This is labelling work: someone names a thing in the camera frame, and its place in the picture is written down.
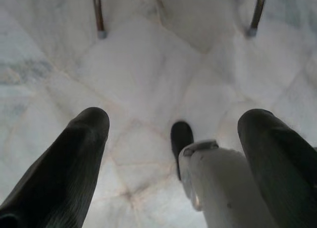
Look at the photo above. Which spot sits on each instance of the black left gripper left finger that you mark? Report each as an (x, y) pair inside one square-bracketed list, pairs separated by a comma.
[(62, 168)]

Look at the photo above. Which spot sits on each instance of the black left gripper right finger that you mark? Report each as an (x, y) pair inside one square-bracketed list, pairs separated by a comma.
[(280, 168)]

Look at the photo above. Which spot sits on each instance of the white robot leg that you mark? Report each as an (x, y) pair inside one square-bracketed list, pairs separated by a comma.
[(220, 188)]

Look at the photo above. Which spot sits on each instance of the black robot foot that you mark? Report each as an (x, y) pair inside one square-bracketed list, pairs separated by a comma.
[(180, 141)]

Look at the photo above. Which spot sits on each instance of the brown metal chair leg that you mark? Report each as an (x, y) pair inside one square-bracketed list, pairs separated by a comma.
[(99, 14), (256, 14)]

